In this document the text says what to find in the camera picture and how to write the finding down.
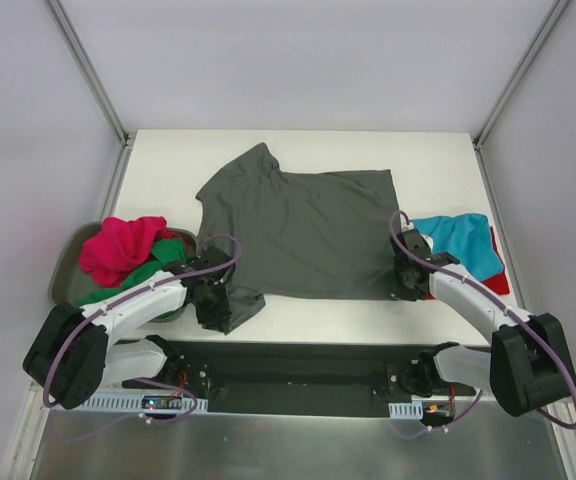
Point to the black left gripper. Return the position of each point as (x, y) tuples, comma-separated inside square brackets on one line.
[(216, 310)]

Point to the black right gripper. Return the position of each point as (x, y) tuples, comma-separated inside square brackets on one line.
[(406, 282)]

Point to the grey t-shirt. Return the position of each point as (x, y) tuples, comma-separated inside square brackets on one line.
[(310, 236)]

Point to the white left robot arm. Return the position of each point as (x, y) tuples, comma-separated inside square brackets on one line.
[(79, 349)]

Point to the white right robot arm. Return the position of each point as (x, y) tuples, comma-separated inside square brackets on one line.
[(528, 365)]

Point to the green t-shirt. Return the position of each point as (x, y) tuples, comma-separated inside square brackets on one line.
[(163, 252)]

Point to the teal folded t-shirt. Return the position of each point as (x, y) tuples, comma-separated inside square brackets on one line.
[(450, 220)]

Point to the red folded t-shirt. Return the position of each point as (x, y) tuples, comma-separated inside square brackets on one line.
[(493, 280)]

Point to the magenta t-shirt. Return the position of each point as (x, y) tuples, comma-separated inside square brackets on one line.
[(120, 247)]

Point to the grey plastic bin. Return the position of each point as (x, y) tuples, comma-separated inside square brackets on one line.
[(70, 284)]

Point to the right white cable duct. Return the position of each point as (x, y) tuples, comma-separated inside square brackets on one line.
[(413, 410)]

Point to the white cable duct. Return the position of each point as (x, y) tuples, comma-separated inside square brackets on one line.
[(413, 410), (143, 403)]

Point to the left white cable duct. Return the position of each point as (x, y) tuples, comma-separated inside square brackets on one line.
[(143, 403)]

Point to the left aluminium frame post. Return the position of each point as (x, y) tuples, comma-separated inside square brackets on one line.
[(82, 60)]

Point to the aluminium frame post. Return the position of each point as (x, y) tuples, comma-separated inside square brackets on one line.
[(537, 44), (82, 60)]

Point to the right aluminium frame post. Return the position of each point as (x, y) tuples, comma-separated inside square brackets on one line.
[(537, 44)]

